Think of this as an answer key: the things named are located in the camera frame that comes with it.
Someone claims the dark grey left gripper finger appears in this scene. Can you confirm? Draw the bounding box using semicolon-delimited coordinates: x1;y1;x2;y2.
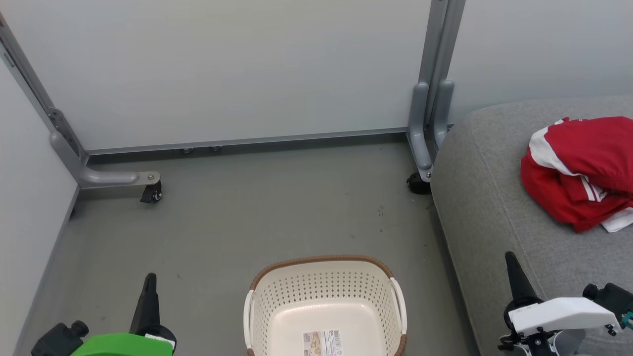
130;272;160;336

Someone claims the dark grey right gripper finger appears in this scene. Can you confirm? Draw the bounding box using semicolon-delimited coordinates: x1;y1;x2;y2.
504;251;543;311

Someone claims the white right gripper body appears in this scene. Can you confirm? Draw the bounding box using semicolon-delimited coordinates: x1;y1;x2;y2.
498;296;622;356

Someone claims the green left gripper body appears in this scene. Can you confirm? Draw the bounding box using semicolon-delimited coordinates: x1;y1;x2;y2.
69;324;178;356

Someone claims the red jersey with black letters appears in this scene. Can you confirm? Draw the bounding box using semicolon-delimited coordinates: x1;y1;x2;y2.
520;116;633;234

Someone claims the cream plastic laundry basket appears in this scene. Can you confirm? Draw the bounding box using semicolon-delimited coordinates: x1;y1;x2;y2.
242;255;408;356

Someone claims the grey fabric sofa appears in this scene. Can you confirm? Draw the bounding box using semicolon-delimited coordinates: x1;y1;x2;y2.
430;96;633;356

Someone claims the black caster wheel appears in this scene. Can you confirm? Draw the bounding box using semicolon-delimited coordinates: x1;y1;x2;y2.
140;181;163;204
407;172;432;195

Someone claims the paper label sticker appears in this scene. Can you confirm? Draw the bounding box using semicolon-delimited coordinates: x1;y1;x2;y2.
303;329;343;356

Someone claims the grey partition post with long foot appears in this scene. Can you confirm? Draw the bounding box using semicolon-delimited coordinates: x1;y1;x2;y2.
0;14;162;191

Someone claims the grey partition bottom rail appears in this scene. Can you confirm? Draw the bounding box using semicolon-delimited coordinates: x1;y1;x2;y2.
85;127;410;158

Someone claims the grey partition post with curved feet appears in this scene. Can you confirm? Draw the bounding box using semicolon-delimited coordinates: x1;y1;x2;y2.
407;0;466;182

